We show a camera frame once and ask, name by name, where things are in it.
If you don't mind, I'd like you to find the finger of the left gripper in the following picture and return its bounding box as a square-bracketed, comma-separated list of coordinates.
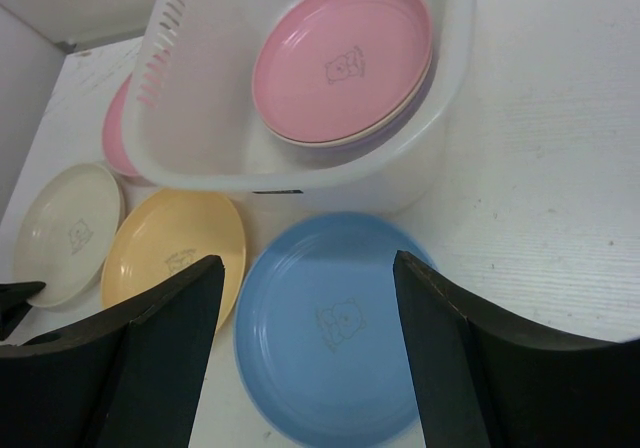
[0, 281, 46, 339]

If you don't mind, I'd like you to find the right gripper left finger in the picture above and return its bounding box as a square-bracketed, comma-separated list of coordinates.
[1, 255, 225, 447]

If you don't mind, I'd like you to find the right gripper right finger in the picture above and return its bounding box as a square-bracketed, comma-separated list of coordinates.
[393, 251, 639, 447]

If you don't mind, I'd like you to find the cream plate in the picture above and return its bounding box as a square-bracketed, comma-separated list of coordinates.
[13, 163, 125, 309]
[261, 51, 433, 148]

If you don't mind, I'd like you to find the yellow plate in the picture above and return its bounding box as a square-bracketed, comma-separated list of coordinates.
[101, 189, 247, 326]

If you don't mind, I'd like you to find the blue plate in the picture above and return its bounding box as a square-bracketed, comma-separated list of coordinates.
[234, 212, 429, 447]

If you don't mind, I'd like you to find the pink plate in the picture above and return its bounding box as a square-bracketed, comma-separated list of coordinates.
[102, 74, 141, 178]
[252, 0, 434, 142]

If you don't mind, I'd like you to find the purple plate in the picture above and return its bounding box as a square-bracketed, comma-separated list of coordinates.
[320, 67, 434, 152]

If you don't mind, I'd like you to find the white plastic bin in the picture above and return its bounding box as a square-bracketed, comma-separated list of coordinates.
[121, 0, 476, 212]

